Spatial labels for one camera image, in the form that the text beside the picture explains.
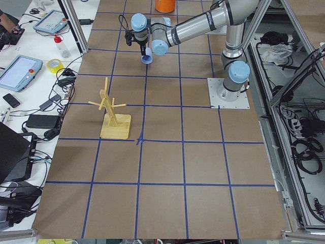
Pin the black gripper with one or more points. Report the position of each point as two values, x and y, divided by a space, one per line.
140 43

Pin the light blue plastic cup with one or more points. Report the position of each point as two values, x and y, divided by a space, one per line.
147 58

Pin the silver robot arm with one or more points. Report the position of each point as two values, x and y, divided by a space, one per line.
224 22

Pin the wooden cup rack stand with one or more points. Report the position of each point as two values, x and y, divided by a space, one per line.
115 126

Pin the orange soda can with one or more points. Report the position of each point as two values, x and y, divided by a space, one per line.
165 6

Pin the red cap squeeze bottle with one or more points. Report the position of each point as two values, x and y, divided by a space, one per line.
61 46

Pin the yellow tape roll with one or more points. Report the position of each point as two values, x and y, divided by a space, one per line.
55 66

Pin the right teach pendant tablet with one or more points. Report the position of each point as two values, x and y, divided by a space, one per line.
51 23

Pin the teach pendant tablet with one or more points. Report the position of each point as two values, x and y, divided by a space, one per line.
51 23
20 72

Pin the left teach pendant tablet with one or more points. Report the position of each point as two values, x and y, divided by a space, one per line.
20 72

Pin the black power adapter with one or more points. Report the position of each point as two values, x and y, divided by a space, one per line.
38 121

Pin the black smartphone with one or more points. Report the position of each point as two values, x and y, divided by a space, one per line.
11 100

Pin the black laptop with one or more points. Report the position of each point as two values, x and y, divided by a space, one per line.
17 150

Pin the aluminium frame post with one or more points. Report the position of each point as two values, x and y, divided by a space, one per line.
70 14

